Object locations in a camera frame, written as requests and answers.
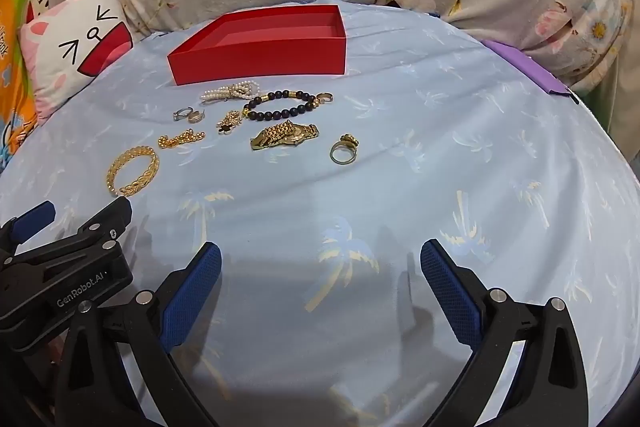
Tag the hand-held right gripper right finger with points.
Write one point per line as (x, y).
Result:
(450, 289)

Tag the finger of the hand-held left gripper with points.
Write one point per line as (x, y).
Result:
(32, 219)
(107, 217)

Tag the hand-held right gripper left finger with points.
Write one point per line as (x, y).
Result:
(192, 287)

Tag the small gold hoop earring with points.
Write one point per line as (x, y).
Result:
(196, 117)

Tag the gold wristwatch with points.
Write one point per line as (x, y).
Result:
(282, 136)

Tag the pearl bow brooch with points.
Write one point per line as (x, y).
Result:
(235, 91)

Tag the red cardboard box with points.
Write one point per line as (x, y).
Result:
(260, 54)

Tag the silver hoop earring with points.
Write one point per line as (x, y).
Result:
(176, 114)

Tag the colourful cartoon cloth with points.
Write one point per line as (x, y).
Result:
(15, 82)

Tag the light blue palm print sheet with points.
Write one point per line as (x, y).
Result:
(400, 147)

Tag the gold flower brooch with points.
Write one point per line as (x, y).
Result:
(231, 119)

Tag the cat face pillow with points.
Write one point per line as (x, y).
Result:
(65, 42)

